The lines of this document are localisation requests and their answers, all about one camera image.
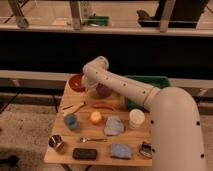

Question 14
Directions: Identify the red bowl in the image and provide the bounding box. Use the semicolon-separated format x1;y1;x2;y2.
68;74;85;92

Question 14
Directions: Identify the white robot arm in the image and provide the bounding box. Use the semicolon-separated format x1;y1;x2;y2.
83;56;208;171

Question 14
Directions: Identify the green plastic tray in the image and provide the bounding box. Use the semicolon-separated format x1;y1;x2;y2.
124;75;171;110

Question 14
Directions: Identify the purple bowl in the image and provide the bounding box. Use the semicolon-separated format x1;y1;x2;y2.
96;84;112;98

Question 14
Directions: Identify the red chili pepper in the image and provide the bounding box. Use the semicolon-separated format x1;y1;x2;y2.
92;103;115;111

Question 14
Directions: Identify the yellow apple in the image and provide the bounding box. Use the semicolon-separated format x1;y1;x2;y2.
89;111;103;124

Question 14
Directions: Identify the blue cup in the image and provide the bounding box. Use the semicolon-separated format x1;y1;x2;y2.
64;114;77;130

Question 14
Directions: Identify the wooden table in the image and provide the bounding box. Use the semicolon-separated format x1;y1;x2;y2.
44;87;152;167

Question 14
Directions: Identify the light blue crumpled cloth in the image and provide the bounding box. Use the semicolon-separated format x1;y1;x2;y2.
104;116;124;136

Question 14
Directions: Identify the silver fork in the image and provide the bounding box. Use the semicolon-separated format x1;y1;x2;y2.
79;137;107;143

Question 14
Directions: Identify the white round container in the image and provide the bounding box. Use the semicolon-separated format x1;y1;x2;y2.
129;109;145;129

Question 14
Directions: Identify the green box on shelf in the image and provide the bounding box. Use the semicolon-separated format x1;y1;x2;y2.
85;16;109;26

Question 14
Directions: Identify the metal tin can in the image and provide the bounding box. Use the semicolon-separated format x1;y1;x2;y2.
48;135;64;151

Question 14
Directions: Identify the blue sponge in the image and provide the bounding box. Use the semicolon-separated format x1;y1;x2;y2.
110;144;132;160

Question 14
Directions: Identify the black machine on shelf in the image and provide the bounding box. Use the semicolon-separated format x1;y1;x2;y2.
137;0;209;28

